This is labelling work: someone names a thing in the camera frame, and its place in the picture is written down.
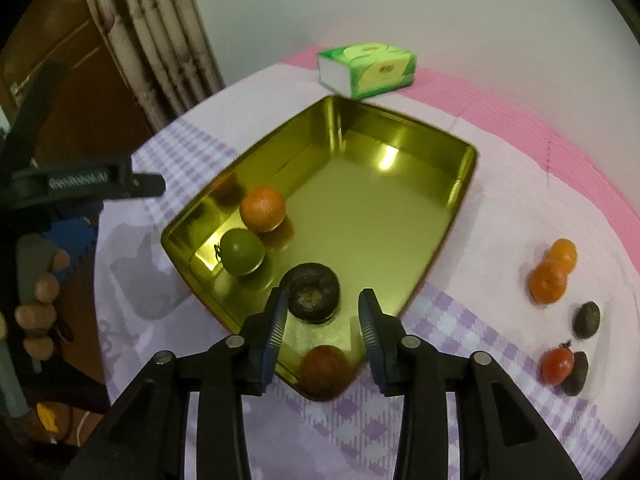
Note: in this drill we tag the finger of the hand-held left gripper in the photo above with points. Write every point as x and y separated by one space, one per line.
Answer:
42 110
149 185

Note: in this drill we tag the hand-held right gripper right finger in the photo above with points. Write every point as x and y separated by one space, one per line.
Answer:
372 330

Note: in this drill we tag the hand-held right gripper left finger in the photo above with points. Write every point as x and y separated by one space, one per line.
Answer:
275 330

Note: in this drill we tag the red tomato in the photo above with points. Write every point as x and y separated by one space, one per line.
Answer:
556 366
325 370

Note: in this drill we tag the green tomato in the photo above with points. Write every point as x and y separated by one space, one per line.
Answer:
242 252

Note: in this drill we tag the large orange mandarin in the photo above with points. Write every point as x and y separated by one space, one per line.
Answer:
262 209

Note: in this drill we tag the gold metal tin box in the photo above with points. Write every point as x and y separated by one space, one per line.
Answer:
360 200

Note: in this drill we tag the small orange mandarin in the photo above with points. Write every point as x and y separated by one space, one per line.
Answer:
565 252
548 282

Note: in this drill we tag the dark avocado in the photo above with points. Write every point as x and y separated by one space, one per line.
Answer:
586 320
577 375

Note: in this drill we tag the person's left hand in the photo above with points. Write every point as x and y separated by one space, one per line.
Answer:
42 287

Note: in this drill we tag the brown wooden door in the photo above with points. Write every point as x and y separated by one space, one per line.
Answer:
75 85

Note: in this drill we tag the blue foam floor mat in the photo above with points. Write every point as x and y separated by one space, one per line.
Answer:
75 240

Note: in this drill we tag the beige patterned curtain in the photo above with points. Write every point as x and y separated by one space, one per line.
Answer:
150 35

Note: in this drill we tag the pink and purple checked tablecloth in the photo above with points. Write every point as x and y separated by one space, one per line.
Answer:
500 200

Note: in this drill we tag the yellow plastic piece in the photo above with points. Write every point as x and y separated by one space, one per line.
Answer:
46 417

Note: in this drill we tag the green tissue pack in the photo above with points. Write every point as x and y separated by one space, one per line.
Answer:
375 72

